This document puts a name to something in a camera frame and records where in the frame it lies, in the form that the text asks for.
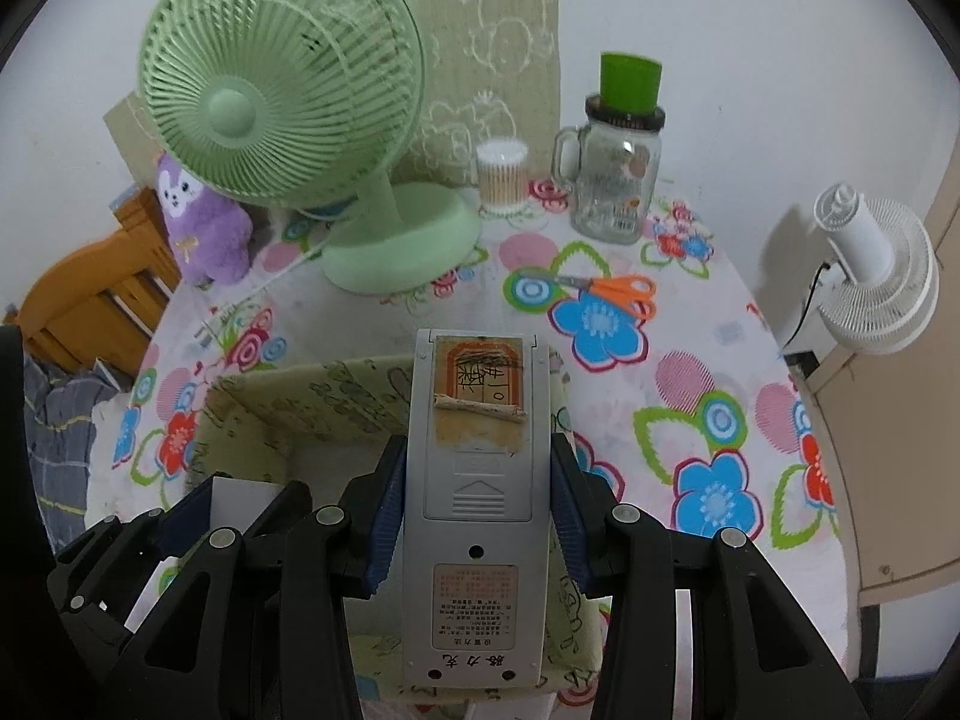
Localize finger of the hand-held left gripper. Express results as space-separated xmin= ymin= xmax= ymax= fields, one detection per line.
xmin=244 ymin=480 xmax=313 ymax=541
xmin=46 ymin=474 xmax=226 ymax=638

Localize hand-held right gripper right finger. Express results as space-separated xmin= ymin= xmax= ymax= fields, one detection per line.
xmin=550 ymin=431 xmax=871 ymax=720

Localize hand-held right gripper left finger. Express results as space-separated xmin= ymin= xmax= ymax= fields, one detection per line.
xmin=112 ymin=435 xmax=410 ymax=720

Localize white rectangular box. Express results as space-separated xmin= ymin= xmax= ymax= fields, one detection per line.
xmin=212 ymin=475 xmax=290 ymax=537

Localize grey remote control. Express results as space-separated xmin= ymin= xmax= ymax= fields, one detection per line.
xmin=401 ymin=328 xmax=552 ymax=691

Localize beige printed fabric basket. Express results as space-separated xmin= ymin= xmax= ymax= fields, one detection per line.
xmin=184 ymin=355 xmax=610 ymax=706

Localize floral tablecloth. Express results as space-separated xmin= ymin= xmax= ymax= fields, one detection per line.
xmin=86 ymin=180 xmax=852 ymax=720

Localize blue plaid bedding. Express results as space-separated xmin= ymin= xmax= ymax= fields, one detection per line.
xmin=22 ymin=356 xmax=136 ymax=563

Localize orange scissors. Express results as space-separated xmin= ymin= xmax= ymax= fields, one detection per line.
xmin=555 ymin=274 xmax=657 ymax=320

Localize purple plush toy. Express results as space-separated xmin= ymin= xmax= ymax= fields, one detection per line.
xmin=154 ymin=152 xmax=254 ymax=287

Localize glass jar mug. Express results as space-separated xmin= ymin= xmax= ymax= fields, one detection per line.
xmin=553 ymin=94 xmax=667 ymax=245

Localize beige wooden cabinet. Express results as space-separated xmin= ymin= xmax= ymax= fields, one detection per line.
xmin=795 ymin=157 xmax=960 ymax=676

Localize cotton swab container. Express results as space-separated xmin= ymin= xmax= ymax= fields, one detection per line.
xmin=476 ymin=139 xmax=530 ymax=215

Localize white clip fan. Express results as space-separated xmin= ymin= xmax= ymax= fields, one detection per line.
xmin=814 ymin=184 xmax=941 ymax=357

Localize green desk fan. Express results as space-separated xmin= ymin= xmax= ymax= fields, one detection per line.
xmin=139 ymin=0 xmax=481 ymax=295

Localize green plastic cup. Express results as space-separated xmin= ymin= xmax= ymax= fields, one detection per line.
xmin=598 ymin=51 xmax=664 ymax=117

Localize beige cartoon cloth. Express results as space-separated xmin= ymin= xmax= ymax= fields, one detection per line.
xmin=103 ymin=0 xmax=562 ymax=192

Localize white fan power cord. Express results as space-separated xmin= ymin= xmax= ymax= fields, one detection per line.
xmin=199 ymin=236 xmax=331 ymax=338

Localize black fan cable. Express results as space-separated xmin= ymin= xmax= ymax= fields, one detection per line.
xmin=780 ymin=261 xmax=837 ymax=350

